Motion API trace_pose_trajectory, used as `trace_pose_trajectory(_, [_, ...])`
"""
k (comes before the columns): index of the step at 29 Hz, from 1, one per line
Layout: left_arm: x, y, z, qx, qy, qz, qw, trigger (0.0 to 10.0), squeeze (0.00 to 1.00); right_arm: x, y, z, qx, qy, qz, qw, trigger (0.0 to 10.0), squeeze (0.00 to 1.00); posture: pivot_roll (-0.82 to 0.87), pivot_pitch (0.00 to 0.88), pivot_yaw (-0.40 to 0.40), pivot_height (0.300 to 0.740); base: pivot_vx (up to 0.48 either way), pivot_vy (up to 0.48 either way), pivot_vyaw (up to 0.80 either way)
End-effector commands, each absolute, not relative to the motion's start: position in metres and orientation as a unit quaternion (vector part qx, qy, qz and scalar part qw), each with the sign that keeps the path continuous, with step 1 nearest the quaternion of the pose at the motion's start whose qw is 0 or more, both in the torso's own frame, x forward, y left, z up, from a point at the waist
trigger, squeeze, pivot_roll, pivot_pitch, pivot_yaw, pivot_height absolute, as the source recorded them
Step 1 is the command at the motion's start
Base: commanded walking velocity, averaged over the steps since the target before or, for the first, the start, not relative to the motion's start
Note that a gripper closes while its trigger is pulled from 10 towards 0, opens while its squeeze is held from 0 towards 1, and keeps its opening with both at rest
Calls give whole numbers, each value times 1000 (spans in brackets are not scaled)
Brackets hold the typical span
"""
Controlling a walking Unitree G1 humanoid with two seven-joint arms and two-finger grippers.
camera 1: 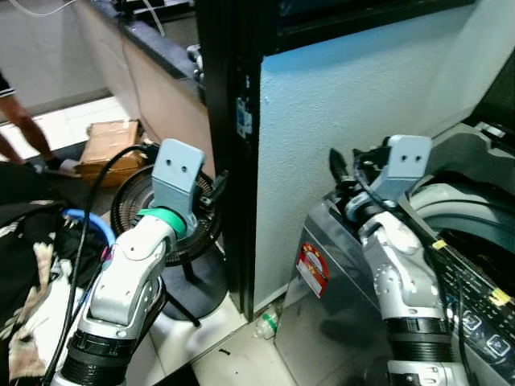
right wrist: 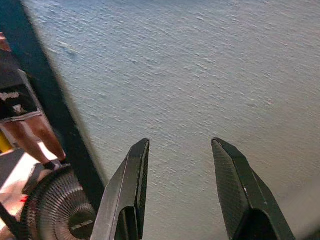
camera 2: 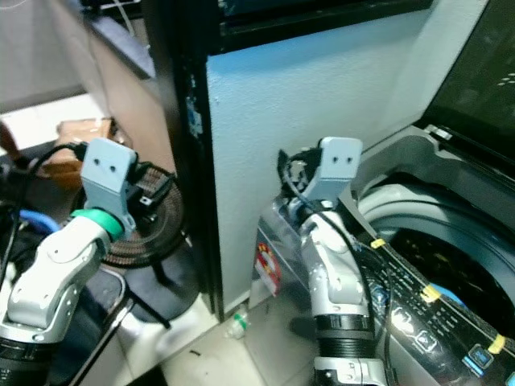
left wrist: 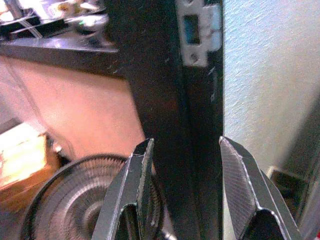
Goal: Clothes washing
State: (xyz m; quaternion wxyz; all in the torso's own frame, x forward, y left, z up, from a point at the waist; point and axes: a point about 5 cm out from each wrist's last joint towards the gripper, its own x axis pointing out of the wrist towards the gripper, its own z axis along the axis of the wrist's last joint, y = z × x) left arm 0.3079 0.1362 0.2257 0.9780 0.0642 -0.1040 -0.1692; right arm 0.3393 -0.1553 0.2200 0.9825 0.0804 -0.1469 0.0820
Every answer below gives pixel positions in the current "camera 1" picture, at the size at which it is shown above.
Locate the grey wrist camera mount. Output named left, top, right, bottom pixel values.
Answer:
left=151, top=138, right=206, bottom=234
left=372, top=134, right=434, bottom=203

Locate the black floor fan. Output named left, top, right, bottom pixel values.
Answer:
left=109, top=163, right=229, bottom=329

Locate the black floral garment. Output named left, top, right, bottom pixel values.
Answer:
left=0, top=163, right=89, bottom=380

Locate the clear plastic bottle green cap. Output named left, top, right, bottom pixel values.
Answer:
left=255, top=309, right=282, bottom=339

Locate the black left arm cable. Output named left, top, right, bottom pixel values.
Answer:
left=40, top=144, right=155, bottom=384

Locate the tall black white cabinet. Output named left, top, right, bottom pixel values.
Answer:
left=196, top=0, right=515, bottom=319

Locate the blue laundry basket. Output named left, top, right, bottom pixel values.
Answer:
left=63, top=208, right=116, bottom=247

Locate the brown cardboard box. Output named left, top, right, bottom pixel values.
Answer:
left=78, top=120, right=147, bottom=188

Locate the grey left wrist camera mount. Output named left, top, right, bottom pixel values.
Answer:
left=151, top=138, right=206, bottom=234

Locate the red round washer sticker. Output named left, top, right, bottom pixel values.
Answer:
left=295, top=240, right=332, bottom=299

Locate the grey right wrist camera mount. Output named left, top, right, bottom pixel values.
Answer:
left=372, top=134, right=434, bottom=203

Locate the beige counter with dark top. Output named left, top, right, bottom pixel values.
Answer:
left=79, top=0, right=215, bottom=174

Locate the grey top-load washing machine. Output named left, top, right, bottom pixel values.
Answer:
left=274, top=48, right=515, bottom=386

